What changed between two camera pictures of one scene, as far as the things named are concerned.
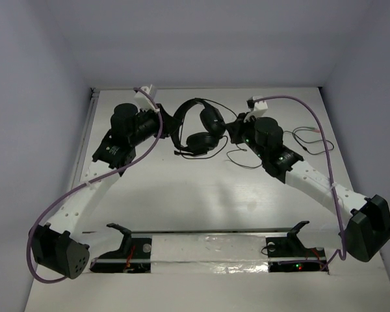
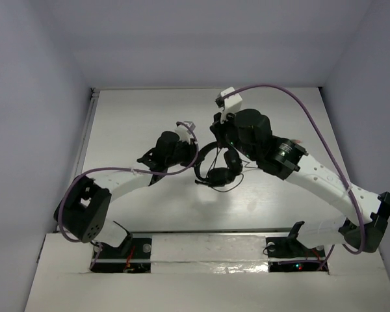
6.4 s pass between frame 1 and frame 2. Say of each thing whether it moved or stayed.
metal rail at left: stayed
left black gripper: moved
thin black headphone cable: moved
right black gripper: moved
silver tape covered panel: stayed
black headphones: moved
